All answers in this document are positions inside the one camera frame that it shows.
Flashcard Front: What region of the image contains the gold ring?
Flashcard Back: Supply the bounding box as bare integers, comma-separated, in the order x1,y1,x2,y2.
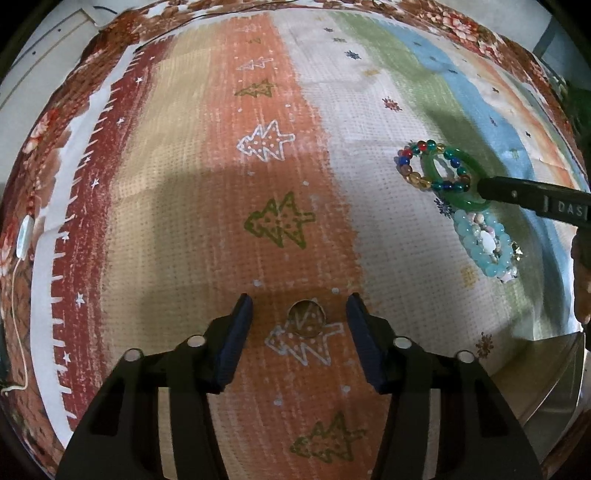
287,300,326,337

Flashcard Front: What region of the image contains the pastel stone bead bracelet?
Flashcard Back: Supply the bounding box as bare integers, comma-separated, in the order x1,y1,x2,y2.
465,211,524,284

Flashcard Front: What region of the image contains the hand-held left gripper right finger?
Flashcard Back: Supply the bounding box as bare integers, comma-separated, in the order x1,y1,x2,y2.
345,292,542,480

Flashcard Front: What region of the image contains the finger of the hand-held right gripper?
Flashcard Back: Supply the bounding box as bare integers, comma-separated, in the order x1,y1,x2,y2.
477,174,591,228

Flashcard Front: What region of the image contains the person's right hand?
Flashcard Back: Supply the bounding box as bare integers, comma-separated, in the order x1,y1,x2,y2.
571,230,591,326

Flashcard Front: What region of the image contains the floral brown blanket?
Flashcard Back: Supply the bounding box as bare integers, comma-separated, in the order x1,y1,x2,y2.
0,0,591,480

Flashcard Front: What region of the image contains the multicolour glass bead bracelet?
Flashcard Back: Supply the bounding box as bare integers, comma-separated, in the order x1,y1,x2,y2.
394,139,473,193

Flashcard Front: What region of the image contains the white cable with switch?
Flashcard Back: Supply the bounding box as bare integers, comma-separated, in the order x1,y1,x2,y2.
1,216,36,396

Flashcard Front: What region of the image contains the green jade bangle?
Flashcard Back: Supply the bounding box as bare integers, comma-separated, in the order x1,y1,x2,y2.
423,147,491,209

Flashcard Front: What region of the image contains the striped tree print tablecloth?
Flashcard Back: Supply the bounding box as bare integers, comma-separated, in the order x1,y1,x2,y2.
28,9,583,476

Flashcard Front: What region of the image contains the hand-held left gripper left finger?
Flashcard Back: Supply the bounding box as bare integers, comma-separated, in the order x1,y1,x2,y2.
56,292,254,480

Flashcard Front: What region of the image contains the light blue bead bracelet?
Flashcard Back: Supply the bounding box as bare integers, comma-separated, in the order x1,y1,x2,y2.
453,209,520,280

